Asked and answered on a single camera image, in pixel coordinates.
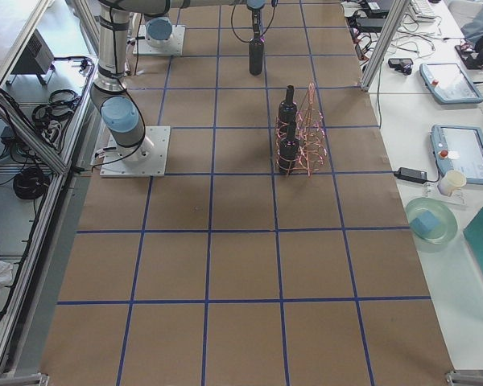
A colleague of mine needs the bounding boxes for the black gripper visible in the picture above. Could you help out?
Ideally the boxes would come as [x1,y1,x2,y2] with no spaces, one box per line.
[250,8,262,29]

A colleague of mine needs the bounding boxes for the dark wine bottle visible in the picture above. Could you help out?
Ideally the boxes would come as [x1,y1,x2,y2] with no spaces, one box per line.
[249,36,265,76]
[278,84,297,133]

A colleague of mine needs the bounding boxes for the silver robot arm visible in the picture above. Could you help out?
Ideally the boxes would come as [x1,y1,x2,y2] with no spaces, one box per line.
[91,1,190,161]
[144,1,279,49]

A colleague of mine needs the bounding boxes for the dark wine bottle in basket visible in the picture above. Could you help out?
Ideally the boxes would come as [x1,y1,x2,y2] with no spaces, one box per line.
[278,84,297,133]

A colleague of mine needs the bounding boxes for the blue teach pendant upper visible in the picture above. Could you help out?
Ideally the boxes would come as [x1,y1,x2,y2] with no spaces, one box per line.
[419,63,483,105]

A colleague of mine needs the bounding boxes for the blue teach pendant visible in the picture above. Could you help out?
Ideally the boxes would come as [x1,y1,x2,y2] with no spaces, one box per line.
[419,63,483,105]
[430,125,483,185]

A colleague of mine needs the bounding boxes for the black power adapter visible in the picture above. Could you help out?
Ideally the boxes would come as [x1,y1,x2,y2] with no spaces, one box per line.
[394,167,427,184]

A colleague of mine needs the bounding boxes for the grey metal box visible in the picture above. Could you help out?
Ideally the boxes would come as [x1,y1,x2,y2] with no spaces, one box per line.
[6,29,55,86]

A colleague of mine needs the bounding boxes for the blue teach pendant lower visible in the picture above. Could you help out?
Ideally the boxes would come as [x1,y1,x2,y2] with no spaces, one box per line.
[430,125,483,185]

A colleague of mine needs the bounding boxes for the white paper cup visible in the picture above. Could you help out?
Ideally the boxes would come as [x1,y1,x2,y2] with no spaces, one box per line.
[437,170,467,196]

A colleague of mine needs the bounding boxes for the green bowl with sponge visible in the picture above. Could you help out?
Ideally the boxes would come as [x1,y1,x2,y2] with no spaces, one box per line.
[405,197,458,244]

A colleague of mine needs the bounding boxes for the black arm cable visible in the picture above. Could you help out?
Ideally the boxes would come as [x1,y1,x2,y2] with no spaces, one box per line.
[229,0,279,43]

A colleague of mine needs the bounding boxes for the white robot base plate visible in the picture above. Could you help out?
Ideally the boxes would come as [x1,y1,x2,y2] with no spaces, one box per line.
[133,25,185,56]

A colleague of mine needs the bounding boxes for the copper wire wine basket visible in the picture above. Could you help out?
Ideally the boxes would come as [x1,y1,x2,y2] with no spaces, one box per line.
[275,82,328,175]

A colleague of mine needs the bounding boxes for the aluminium frame post left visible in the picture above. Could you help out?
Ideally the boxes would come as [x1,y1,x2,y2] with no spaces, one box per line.
[360,0,409,92]

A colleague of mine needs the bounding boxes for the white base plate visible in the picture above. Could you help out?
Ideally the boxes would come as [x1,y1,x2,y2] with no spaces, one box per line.
[100,126,171,178]

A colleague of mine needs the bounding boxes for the black coiled cables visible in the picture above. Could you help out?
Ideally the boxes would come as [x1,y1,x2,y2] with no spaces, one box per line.
[12,164,51,200]

